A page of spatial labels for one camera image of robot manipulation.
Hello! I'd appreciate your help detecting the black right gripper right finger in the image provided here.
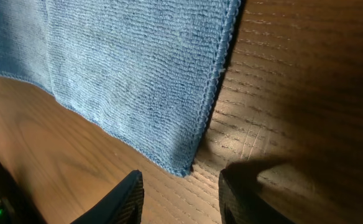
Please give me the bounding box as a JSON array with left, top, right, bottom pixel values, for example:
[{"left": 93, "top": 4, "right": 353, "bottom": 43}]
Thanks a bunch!
[{"left": 218, "top": 160, "right": 293, "bottom": 224}]

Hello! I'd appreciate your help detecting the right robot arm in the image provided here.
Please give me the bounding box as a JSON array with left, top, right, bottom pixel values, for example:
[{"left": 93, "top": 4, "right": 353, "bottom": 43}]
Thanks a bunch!
[{"left": 0, "top": 162, "right": 291, "bottom": 224}]

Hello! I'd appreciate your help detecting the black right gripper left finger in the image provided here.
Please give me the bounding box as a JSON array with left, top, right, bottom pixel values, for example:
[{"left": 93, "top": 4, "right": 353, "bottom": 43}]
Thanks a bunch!
[{"left": 71, "top": 170, "right": 144, "bottom": 224}]

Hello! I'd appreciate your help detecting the blue microfiber cloth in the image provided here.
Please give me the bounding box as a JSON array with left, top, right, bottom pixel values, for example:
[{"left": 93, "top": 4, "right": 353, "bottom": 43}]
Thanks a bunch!
[{"left": 0, "top": 0, "right": 241, "bottom": 177}]

